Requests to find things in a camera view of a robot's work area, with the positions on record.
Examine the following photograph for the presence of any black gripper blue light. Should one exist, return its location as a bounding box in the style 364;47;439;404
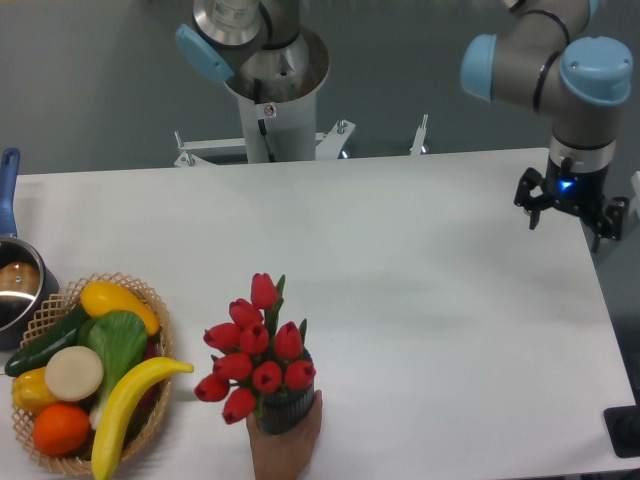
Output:
514;159;630;252

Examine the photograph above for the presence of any red tulip bouquet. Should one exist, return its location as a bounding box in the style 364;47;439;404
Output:
194;273;307;424

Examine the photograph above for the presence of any dark grey ribbed vase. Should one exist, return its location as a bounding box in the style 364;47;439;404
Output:
250;347;316;435

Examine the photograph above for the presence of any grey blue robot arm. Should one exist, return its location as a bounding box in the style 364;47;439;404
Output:
175;1;633;241

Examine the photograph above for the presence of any bare human hand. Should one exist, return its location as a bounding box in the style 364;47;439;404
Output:
245;390;323;480

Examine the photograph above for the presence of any white object at right edge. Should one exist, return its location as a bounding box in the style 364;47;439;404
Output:
631;171;640;218

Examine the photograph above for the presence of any black device at table edge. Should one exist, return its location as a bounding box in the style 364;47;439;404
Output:
603;405;640;458

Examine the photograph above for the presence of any woven wicker basket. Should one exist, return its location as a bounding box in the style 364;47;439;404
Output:
12;272;174;477

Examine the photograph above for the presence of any green toy bok choy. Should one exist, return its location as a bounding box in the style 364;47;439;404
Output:
78;310;147;430

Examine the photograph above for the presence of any yellow toy squash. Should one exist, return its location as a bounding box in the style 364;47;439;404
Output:
80;281;160;337

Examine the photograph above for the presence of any yellow toy banana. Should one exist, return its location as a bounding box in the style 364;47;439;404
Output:
91;357;194;480

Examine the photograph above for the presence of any beige round toy disc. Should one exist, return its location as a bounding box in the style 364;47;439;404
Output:
45;346;104;402

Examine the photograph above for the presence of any dark green toy cucumber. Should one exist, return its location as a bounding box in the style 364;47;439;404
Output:
4;306;90;377

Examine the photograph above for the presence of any orange toy fruit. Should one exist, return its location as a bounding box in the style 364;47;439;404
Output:
32;403;90;456

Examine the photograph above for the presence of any yellow toy bell pepper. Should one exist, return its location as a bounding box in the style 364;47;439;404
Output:
12;367;61;414

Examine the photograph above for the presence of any white metal base frame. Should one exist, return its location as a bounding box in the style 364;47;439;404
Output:
173;113;429;167

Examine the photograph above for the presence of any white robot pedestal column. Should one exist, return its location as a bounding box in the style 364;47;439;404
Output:
226;27;329;164

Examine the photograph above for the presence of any blue handled steel saucepan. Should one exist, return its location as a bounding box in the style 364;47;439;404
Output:
1;147;59;351

